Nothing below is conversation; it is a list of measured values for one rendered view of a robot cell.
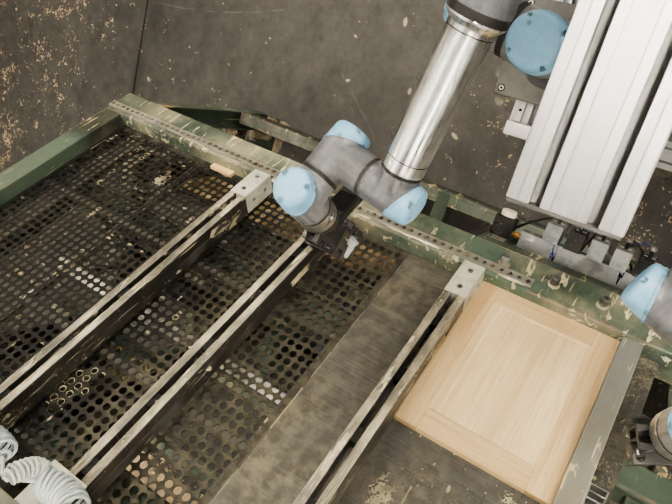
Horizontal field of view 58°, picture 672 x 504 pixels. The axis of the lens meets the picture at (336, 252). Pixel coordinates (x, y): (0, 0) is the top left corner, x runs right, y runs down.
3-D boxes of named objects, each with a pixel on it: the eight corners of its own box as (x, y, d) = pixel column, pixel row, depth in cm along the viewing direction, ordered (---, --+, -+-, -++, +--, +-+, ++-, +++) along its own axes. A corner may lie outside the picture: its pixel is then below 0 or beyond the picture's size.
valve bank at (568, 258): (682, 247, 169) (682, 262, 149) (659, 292, 174) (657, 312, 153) (514, 186, 189) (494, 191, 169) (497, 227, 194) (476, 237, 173)
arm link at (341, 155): (390, 160, 110) (353, 206, 110) (344, 128, 114) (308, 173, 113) (383, 142, 103) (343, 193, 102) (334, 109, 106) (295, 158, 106)
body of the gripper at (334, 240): (313, 249, 129) (291, 231, 118) (331, 214, 130) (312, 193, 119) (343, 263, 126) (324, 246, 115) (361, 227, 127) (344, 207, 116)
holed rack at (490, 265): (534, 280, 161) (534, 279, 161) (530, 287, 160) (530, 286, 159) (115, 101, 227) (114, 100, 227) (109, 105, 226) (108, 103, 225)
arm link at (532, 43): (556, 90, 127) (543, 84, 115) (502, 59, 131) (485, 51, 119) (591, 36, 122) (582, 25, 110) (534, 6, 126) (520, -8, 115)
